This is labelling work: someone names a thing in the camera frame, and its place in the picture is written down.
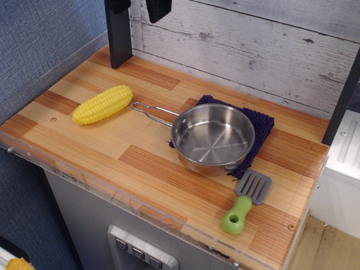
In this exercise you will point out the stainless steel pot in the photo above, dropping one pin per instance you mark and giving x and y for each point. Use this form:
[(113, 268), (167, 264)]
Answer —
[(210, 139)]

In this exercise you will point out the yellow plastic corn cob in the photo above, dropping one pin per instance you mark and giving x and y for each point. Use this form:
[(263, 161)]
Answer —
[(103, 105)]

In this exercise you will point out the purple folded towel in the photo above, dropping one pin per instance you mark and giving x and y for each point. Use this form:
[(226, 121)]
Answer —
[(262, 123)]

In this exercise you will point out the grey cabinet front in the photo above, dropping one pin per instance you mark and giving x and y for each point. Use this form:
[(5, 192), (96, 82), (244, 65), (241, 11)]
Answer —
[(88, 216)]

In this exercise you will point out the white ribbed sink counter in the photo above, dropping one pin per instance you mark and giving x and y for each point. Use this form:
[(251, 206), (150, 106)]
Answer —
[(344, 154)]

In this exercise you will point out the silver dispenser button panel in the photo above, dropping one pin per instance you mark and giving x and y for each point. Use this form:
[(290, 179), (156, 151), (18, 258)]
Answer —
[(130, 252)]

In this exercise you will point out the yellow object bottom left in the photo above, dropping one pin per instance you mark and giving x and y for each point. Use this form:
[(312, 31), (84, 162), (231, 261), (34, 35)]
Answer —
[(19, 264)]

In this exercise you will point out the dark left vertical post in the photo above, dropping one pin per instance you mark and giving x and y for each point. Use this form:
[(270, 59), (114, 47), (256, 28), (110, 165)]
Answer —
[(119, 37)]

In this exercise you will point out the dark vertical post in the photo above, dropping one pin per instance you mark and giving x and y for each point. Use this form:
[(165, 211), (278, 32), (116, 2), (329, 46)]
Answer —
[(119, 37), (343, 102)]

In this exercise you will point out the clear acrylic guard rail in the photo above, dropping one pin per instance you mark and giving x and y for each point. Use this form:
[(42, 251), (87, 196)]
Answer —
[(30, 62)]

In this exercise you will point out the grey spatula green handle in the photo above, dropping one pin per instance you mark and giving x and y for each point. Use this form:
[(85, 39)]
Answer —
[(251, 190)]

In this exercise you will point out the dark right vertical post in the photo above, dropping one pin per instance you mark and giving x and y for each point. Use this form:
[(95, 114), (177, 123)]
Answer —
[(343, 102)]

